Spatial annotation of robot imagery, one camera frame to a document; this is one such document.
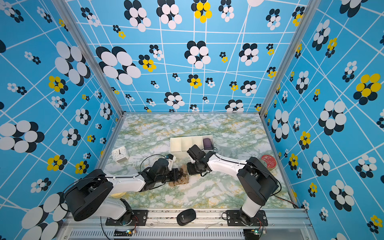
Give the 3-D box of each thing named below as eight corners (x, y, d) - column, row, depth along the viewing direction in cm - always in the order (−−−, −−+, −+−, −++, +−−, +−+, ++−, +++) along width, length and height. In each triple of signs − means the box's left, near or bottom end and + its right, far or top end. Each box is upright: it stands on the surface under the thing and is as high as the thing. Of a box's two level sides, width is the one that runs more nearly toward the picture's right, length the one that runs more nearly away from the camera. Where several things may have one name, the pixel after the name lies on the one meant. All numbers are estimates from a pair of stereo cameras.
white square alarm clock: (116, 164, 95) (113, 162, 92) (113, 152, 100) (111, 149, 97) (130, 158, 97) (128, 156, 94) (127, 147, 103) (125, 144, 100)
